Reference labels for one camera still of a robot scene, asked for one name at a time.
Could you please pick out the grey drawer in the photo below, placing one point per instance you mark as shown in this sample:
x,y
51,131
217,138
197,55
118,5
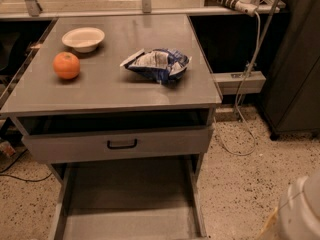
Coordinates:
x,y
113,145
135,199

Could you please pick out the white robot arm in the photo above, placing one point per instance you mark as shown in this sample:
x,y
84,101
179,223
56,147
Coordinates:
x,y
297,216

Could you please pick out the grey drawer cabinet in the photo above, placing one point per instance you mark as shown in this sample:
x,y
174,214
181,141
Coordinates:
x,y
107,97

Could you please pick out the grey top drawer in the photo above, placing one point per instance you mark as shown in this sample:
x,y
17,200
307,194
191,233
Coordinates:
x,y
113,145

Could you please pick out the blue white chip bag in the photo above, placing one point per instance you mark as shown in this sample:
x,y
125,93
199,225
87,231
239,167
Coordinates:
x,y
162,65

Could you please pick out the orange fruit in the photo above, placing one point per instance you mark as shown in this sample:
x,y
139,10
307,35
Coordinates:
x,y
66,65

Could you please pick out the white bowl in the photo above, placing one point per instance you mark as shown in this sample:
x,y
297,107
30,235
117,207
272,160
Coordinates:
x,y
83,40

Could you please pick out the dark grey cabinet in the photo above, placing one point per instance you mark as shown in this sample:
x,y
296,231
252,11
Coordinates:
x,y
290,98

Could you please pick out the white power strip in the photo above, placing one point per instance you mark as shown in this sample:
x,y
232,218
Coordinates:
x,y
240,6

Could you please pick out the grey back shelf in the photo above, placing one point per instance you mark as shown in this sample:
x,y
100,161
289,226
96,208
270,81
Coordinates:
x,y
133,0

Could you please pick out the grey metal rail beam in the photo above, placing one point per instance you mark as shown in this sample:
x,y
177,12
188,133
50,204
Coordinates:
x,y
234,82

